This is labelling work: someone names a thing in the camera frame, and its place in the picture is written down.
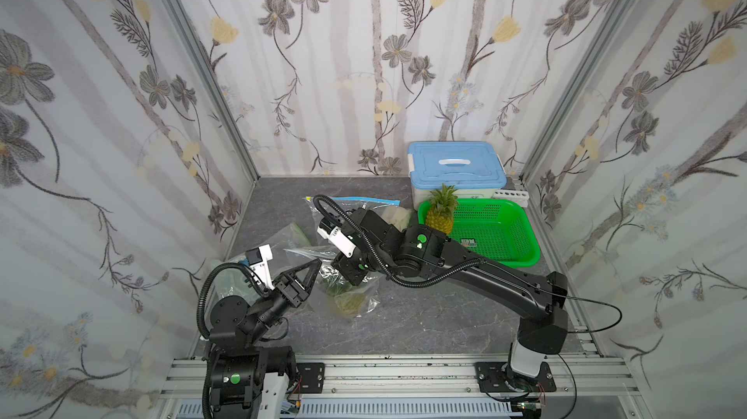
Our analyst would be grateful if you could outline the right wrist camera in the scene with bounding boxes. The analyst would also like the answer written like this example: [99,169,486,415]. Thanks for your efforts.
[317,219,356,259]

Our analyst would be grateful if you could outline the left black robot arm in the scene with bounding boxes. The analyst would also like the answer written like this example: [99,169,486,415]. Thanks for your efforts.
[196,259,322,418]

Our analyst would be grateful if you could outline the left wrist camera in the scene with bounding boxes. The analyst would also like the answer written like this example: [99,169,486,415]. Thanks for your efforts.
[244,244,274,291]

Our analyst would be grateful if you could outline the blue lid storage box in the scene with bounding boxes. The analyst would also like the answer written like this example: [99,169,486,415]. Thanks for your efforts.
[408,141,507,210]

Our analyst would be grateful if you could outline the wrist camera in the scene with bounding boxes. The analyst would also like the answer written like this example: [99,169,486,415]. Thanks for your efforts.
[244,244,274,291]
[317,219,356,259]

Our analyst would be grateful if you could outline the pineapple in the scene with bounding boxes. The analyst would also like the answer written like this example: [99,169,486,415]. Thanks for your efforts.
[425,184,458,235]
[321,272,369,319]

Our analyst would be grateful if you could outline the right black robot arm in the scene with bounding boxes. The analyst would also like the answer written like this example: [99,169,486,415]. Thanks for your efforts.
[312,195,572,387]

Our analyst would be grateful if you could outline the green plastic basket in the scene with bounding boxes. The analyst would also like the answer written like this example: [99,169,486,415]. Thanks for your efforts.
[417,198,541,268]

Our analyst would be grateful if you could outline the rear blue zip bag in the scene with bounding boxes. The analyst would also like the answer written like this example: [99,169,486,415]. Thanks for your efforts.
[302,195,414,239]

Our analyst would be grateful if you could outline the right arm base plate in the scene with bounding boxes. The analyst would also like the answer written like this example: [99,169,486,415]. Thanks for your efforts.
[474,362,558,395]

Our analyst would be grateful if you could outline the green zip bag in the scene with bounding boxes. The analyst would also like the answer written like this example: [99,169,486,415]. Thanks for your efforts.
[206,223,311,309]

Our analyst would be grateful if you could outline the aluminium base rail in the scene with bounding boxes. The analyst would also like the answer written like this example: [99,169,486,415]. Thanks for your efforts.
[156,353,643,419]

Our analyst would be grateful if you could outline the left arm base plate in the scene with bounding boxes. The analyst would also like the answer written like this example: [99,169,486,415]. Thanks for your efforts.
[291,363,326,395]

